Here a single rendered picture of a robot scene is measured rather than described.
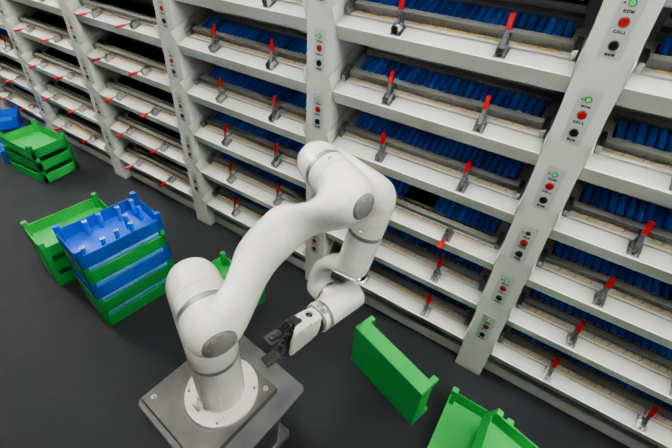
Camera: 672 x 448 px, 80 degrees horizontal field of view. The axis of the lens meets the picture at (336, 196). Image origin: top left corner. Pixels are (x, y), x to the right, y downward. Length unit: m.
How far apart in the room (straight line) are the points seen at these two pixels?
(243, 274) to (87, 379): 1.01
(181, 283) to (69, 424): 0.87
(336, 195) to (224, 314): 0.31
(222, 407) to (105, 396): 0.60
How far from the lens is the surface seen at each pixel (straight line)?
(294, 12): 1.29
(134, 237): 1.64
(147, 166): 2.41
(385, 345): 1.42
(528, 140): 1.11
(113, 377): 1.71
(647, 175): 1.12
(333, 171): 0.80
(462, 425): 1.57
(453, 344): 1.68
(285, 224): 0.81
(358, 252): 1.01
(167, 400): 1.25
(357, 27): 1.17
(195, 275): 0.90
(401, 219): 1.35
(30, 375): 1.85
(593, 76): 1.01
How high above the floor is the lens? 1.37
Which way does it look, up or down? 37 degrees down
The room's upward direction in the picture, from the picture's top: 4 degrees clockwise
